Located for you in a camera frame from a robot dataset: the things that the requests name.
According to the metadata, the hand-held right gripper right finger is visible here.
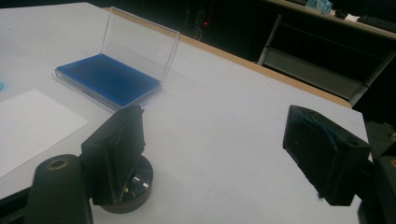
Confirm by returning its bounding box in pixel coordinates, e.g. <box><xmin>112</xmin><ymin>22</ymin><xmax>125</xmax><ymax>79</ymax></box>
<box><xmin>282</xmin><ymin>105</ymin><xmax>372</xmax><ymax>207</ymax></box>

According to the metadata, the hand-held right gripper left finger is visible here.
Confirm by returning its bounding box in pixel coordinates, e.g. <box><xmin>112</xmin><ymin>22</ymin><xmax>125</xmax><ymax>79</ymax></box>
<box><xmin>81</xmin><ymin>105</ymin><xmax>148</xmax><ymax>206</ymax></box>

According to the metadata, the black stamp with crystal knob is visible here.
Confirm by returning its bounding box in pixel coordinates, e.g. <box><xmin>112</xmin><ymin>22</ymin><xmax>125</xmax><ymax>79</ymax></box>
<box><xmin>101</xmin><ymin>154</ymin><xmax>154</xmax><ymax>215</ymax></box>

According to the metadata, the blue ink pad clear case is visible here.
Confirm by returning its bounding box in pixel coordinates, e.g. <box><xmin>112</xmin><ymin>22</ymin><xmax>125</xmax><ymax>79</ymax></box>
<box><xmin>54</xmin><ymin>6</ymin><xmax>181</xmax><ymax>111</ymax></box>

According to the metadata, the white paper sheet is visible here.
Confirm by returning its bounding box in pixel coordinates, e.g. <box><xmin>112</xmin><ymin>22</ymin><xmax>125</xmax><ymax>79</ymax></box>
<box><xmin>0</xmin><ymin>89</ymin><xmax>91</xmax><ymax>179</ymax></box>

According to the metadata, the wooden desk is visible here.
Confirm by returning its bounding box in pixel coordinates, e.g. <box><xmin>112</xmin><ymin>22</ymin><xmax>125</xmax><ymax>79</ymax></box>
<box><xmin>264</xmin><ymin>0</ymin><xmax>396</xmax><ymax>41</ymax></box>

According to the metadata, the small black object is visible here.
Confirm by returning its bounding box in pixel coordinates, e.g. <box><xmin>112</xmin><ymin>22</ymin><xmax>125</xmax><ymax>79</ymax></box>
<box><xmin>334</xmin><ymin>8</ymin><xmax>349</xmax><ymax>20</ymax></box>

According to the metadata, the black keyboard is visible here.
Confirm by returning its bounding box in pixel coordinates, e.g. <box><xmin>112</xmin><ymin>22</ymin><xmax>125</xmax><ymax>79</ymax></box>
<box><xmin>356</xmin><ymin>14</ymin><xmax>396</xmax><ymax>34</ymax></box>

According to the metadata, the teal crumpled object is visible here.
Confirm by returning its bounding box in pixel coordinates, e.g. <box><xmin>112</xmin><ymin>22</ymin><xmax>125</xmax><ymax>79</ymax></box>
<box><xmin>304</xmin><ymin>0</ymin><xmax>333</xmax><ymax>15</ymax></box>

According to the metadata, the grey metal shelf frame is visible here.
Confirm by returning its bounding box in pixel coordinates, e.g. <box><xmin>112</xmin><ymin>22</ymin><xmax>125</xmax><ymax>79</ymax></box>
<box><xmin>257</xmin><ymin>13</ymin><xmax>396</xmax><ymax>106</ymax></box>

